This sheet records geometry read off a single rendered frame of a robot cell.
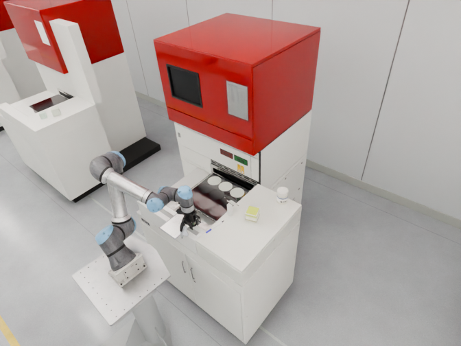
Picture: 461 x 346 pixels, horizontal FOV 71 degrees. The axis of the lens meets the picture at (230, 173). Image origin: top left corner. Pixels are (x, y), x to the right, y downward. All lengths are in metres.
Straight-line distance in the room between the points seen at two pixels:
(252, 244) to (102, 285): 0.89
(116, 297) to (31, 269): 1.67
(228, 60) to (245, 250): 1.05
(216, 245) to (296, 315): 1.10
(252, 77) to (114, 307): 1.44
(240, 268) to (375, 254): 1.70
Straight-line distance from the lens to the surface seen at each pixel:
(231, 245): 1.90
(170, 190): 1.80
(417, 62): 3.08
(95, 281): 2.14
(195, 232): 1.99
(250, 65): 1.79
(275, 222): 2.01
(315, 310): 2.82
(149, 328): 2.55
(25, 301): 3.38
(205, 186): 2.36
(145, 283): 2.02
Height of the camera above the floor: 2.46
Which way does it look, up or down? 39 degrees down
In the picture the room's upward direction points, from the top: 4 degrees counter-clockwise
